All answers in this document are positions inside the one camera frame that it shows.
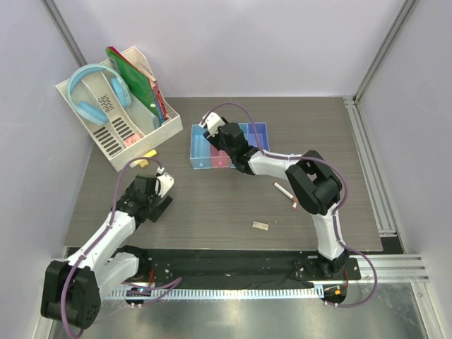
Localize yellow highlighter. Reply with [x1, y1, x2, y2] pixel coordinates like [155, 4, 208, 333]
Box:
[130, 150, 157, 168]

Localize light blue headphones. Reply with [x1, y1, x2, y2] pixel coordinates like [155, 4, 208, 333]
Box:
[67, 64, 131, 126]

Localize white desk file organizer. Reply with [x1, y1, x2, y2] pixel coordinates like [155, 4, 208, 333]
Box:
[55, 46, 184, 172]

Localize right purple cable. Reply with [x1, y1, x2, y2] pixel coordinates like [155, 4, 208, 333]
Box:
[201, 102, 379, 311]

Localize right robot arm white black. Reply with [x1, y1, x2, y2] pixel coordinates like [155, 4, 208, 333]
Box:
[199, 117, 349, 279]

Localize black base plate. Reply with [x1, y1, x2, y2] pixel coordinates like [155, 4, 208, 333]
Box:
[115, 245, 361, 290]

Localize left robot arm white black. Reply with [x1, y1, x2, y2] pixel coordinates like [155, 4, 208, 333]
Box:
[40, 171, 174, 330]

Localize purple cable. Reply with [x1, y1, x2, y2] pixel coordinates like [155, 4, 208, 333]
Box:
[201, 102, 379, 311]
[59, 157, 184, 338]

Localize green folder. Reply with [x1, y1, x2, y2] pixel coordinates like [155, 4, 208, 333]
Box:
[105, 47, 160, 118]

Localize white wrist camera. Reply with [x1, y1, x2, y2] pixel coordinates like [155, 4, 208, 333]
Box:
[198, 112, 227, 137]
[155, 167, 174, 198]

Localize pink bin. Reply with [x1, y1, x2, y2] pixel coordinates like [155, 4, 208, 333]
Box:
[210, 145, 231, 169]

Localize purple bin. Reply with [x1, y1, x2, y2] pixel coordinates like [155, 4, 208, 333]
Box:
[247, 122, 270, 151]

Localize white marker red cap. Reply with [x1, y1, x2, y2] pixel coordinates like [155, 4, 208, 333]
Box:
[273, 182, 294, 199]

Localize white slotted cable duct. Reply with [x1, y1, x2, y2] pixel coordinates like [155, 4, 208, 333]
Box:
[105, 285, 324, 302]

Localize pink sticky note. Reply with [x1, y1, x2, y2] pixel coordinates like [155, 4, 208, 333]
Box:
[124, 133, 141, 147]

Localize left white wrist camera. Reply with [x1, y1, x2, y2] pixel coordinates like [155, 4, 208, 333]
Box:
[155, 167, 174, 198]

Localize light blue bin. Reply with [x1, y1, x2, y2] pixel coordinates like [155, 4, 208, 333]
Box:
[190, 124, 212, 170]
[230, 123, 249, 169]

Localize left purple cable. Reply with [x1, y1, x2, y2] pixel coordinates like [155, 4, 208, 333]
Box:
[59, 157, 184, 338]

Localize tan eraser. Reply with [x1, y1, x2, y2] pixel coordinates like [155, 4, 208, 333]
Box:
[252, 221, 269, 231]

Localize red book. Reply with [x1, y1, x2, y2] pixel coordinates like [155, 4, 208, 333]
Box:
[150, 81, 168, 124]

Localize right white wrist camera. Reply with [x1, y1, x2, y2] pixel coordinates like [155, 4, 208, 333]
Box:
[198, 112, 227, 137]

